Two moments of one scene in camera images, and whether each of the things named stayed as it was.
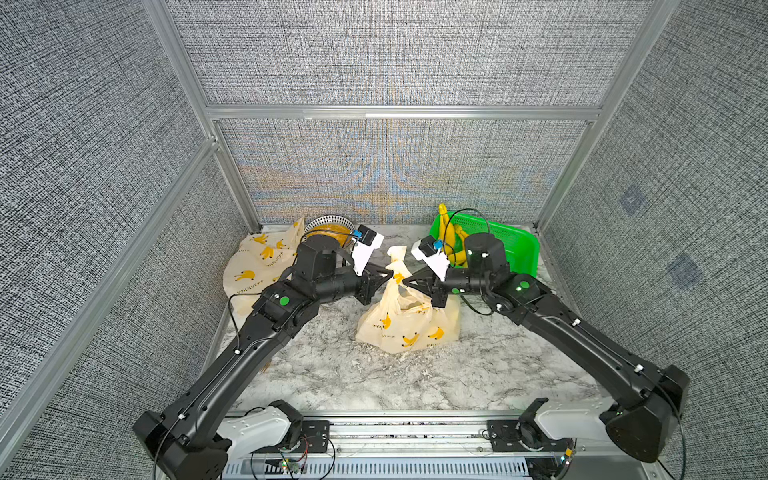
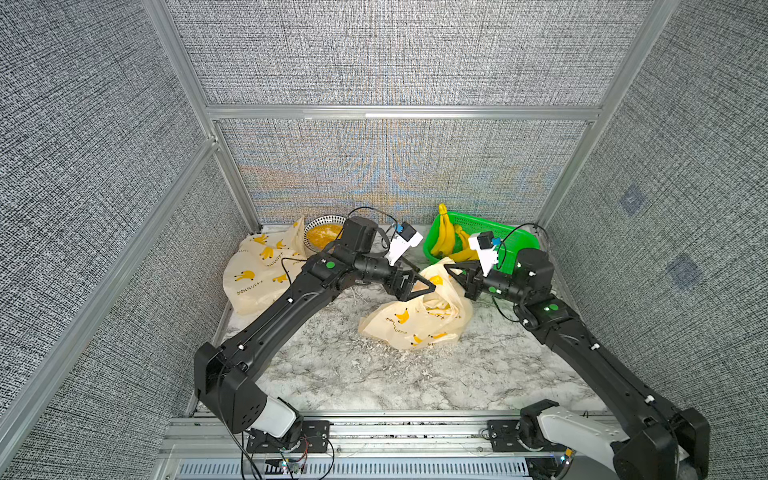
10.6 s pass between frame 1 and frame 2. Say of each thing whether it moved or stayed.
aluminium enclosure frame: stayed
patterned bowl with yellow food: stayed
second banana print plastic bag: stayed
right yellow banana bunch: stayed
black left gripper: moved
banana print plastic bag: moved
